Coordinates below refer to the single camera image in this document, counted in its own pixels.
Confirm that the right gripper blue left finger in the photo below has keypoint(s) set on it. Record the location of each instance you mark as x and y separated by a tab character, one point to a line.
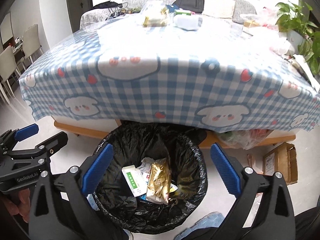
60	208

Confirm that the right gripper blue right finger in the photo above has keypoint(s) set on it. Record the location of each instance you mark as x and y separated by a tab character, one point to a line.
263	208

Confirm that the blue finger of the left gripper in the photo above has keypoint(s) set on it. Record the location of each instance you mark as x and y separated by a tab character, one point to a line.
26	132
50	146

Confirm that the black bag-lined trash bin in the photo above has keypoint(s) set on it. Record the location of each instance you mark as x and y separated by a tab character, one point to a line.
131	143

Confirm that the person's left hand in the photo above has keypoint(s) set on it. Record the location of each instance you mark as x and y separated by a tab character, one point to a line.
21	206

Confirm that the brown cardboard box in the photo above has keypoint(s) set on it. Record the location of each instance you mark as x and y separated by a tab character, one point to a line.
282	159

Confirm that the clear plastic bag under table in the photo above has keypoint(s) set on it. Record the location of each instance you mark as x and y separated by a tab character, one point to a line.
244	139

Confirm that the white green medicine box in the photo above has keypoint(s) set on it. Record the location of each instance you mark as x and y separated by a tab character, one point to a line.
136	180

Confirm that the dining chair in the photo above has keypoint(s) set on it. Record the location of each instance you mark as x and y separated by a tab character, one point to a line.
31	42

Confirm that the crumpled white tissue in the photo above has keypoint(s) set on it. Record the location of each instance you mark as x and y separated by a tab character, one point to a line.
145	167

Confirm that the gold foil snack bag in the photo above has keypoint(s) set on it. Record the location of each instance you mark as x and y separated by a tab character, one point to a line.
159	182

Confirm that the blue checkered cartoon tablecloth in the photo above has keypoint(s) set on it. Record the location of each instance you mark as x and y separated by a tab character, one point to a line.
216	78

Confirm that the folded papers at table edge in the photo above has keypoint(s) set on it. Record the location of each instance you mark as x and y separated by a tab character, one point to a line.
303	68

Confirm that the black clothing on sofa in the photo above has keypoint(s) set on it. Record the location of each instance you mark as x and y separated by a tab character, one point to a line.
108	5

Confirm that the clear bag with wrappers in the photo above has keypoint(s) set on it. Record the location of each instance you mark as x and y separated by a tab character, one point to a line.
155	13

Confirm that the grey fabric sofa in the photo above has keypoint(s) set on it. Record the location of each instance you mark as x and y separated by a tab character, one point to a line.
99	15

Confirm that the white plastic bags pile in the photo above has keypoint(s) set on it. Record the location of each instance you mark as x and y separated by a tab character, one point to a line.
262	27

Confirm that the green potted plant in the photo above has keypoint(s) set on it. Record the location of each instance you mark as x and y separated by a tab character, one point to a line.
294	18

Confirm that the green white carton box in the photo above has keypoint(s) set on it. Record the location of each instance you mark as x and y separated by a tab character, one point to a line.
183	12

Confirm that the beige cushion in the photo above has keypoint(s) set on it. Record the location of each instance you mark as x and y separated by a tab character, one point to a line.
219	8

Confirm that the black backpack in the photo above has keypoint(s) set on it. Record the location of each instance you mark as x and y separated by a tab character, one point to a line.
196	6

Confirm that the wooden coffee table frame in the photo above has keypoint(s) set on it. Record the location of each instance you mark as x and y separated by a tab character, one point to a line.
205	145

